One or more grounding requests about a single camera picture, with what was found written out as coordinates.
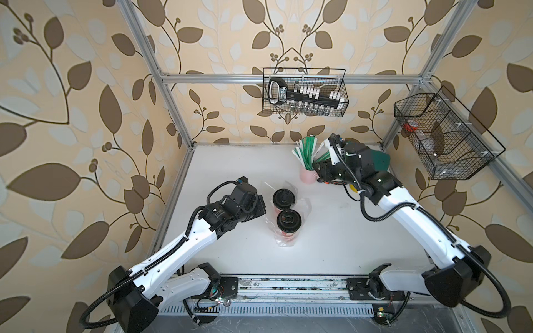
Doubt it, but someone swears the green plastic tool case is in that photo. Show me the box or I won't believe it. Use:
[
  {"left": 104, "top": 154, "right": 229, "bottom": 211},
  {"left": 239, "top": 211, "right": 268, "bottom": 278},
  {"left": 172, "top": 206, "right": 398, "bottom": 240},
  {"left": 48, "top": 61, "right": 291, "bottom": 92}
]
[{"left": 371, "top": 149, "right": 391, "bottom": 172}]

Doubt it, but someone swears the black wire basket right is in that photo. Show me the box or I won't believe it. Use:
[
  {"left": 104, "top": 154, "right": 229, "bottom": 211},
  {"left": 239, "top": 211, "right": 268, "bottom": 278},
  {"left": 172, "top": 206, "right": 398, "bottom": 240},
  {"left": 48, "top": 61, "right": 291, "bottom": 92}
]
[{"left": 394, "top": 86, "right": 505, "bottom": 180}]

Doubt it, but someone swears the black wire basket rear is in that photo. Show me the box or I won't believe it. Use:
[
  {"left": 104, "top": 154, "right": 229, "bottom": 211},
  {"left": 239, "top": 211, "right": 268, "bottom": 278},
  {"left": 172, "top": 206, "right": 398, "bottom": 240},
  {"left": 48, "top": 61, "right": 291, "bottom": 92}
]
[{"left": 262, "top": 67, "right": 349, "bottom": 117}]

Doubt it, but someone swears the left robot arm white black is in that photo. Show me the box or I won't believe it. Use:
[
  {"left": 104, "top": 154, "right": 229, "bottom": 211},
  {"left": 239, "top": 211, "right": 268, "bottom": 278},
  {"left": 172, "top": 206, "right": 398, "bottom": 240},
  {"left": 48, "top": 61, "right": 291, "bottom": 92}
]
[{"left": 79, "top": 176, "right": 266, "bottom": 332}]

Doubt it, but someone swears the red paper cup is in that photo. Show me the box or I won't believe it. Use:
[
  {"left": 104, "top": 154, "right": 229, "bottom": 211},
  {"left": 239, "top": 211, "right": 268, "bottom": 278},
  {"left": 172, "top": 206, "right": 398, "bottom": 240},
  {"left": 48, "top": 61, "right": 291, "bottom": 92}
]
[
  {"left": 276, "top": 209, "right": 303, "bottom": 242},
  {"left": 272, "top": 188, "right": 296, "bottom": 212}
]

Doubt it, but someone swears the black socket wrench set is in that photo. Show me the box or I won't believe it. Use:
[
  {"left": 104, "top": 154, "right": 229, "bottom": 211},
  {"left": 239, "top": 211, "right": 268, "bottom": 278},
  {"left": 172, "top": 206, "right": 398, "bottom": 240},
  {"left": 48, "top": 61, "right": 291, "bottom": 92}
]
[{"left": 262, "top": 76, "right": 349, "bottom": 110}]

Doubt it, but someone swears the black wire basket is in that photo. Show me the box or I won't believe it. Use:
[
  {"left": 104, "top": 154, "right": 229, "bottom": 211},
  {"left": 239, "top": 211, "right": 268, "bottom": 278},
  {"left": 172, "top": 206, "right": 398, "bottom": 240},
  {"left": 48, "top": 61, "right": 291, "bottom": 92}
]
[
  {"left": 394, "top": 86, "right": 505, "bottom": 180},
  {"left": 262, "top": 67, "right": 349, "bottom": 117}
]

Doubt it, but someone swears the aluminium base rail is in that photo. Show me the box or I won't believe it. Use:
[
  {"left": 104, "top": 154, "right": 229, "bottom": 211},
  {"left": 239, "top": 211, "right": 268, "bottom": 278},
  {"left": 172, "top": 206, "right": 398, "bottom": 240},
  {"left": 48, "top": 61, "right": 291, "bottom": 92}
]
[{"left": 122, "top": 274, "right": 459, "bottom": 305}]

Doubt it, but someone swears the green white wrapped straws bundle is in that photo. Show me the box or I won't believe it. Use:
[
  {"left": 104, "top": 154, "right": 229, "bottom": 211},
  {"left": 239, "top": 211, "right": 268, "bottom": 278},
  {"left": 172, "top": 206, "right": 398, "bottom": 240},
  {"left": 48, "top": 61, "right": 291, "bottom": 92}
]
[{"left": 292, "top": 136, "right": 331, "bottom": 171}]

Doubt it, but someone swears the clear plastic carrier bag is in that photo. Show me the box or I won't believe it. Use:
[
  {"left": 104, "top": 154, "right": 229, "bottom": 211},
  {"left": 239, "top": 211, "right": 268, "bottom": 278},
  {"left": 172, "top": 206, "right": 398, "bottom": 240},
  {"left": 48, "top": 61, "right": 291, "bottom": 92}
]
[{"left": 260, "top": 181, "right": 312, "bottom": 247}]

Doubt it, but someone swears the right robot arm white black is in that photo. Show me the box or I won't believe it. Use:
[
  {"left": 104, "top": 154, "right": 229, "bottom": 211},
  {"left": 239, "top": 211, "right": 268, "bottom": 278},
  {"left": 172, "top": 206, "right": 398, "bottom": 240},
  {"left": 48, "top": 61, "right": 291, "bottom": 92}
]
[{"left": 312, "top": 134, "right": 512, "bottom": 319}]

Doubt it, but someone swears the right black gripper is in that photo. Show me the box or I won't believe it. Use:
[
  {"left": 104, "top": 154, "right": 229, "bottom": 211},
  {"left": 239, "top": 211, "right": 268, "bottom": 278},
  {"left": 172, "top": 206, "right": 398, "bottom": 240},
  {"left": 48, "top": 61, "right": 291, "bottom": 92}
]
[{"left": 312, "top": 157, "right": 359, "bottom": 188}]

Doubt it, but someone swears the pink straw holder cup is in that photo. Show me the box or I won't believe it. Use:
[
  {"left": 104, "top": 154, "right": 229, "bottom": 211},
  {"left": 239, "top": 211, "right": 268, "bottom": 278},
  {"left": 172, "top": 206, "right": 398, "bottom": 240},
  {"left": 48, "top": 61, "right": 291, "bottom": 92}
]
[{"left": 299, "top": 166, "right": 319, "bottom": 185}]

